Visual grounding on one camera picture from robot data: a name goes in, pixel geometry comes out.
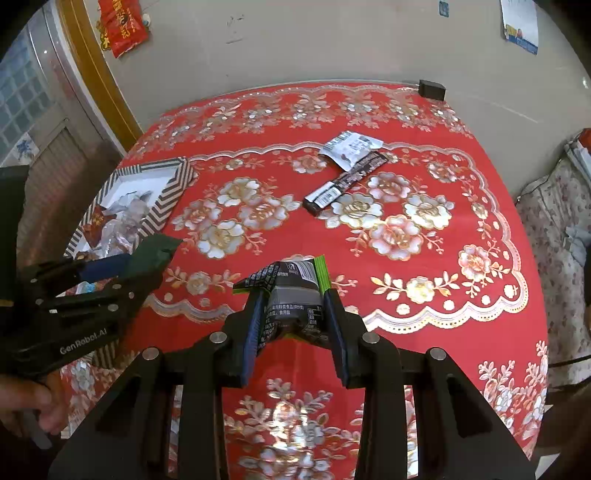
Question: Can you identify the dark green snack packet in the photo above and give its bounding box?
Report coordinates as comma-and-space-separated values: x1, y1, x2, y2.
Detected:
118, 234, 182, 279

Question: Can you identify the long brown chocolate bar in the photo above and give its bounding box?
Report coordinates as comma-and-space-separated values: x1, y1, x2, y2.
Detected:
303, 151, 389, 217

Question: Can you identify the red wall decoration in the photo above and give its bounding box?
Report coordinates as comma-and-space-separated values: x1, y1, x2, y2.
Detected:
98, 0, 149, 58

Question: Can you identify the yellow door frame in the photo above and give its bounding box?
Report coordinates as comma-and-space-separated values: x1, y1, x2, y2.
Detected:
56, 1, 142, 153

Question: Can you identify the blue picture on door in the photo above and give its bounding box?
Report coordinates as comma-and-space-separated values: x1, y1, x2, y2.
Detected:
1, 133, 40, 167

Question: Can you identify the blue white wall paper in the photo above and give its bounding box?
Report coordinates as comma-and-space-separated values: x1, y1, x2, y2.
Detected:
500, 0, 539, 55

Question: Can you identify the red floral tablecloth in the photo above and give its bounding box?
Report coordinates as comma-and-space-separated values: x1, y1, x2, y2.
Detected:
62, 82, 549, 479

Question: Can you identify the wooden slatted door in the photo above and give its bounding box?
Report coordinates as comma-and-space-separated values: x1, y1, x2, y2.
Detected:
17, 120, 121, 268

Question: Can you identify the clear bag of brown snacks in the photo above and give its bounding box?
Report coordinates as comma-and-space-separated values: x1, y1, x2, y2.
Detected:
98, 211, 143, 257

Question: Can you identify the black green snack packet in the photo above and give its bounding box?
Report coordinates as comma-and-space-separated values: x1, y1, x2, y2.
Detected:
232, 256, 331, 350

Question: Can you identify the person's left hand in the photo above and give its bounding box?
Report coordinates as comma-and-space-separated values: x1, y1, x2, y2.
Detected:
1, 371, 68, 436

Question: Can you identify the small black box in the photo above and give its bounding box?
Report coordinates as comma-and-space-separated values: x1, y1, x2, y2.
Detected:
418, 79, 447, 101

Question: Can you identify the red foil snack packet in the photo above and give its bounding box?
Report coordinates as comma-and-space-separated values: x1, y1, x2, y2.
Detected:
82, 204, 115, 248

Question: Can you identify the small white snack packet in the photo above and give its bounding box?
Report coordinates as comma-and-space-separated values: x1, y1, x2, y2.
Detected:
320, 131, 384, 172

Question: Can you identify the white strawberry snack packet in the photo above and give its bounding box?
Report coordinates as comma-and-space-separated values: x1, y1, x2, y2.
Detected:
105, 191, 152, 223

